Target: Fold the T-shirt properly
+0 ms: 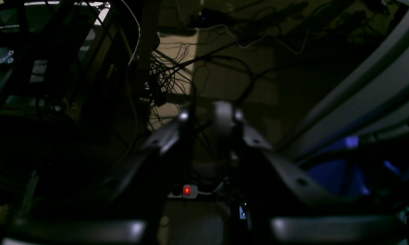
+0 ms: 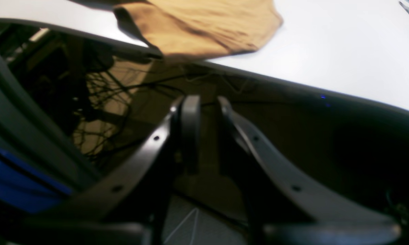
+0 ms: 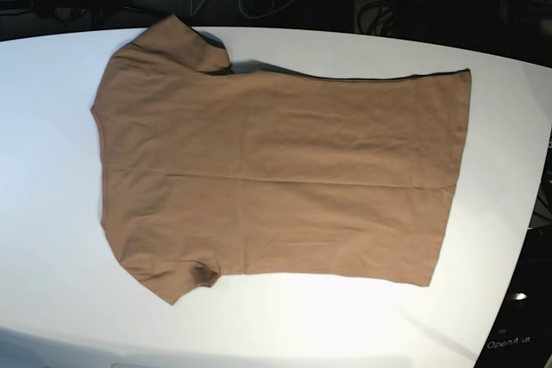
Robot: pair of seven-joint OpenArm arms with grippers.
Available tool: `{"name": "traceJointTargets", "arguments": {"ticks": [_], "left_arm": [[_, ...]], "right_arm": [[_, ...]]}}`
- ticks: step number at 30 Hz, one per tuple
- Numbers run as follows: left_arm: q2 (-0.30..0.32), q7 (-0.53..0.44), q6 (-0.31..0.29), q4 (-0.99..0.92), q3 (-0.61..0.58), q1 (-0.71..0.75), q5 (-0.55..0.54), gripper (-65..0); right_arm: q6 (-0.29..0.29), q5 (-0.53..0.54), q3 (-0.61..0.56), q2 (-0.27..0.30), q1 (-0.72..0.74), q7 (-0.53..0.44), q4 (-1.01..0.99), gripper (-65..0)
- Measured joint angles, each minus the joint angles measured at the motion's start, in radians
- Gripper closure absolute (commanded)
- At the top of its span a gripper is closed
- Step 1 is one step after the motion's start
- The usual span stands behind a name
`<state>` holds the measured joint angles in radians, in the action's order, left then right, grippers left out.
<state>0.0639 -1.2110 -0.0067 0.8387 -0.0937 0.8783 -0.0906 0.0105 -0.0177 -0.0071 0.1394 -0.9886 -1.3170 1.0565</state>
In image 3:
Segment brown T-shirt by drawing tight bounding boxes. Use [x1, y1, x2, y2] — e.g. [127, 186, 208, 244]
[91, 17, 472, 303]

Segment black OpenArm base plate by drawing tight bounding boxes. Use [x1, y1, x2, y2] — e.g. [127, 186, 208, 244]
[473, 229, 552, 368]

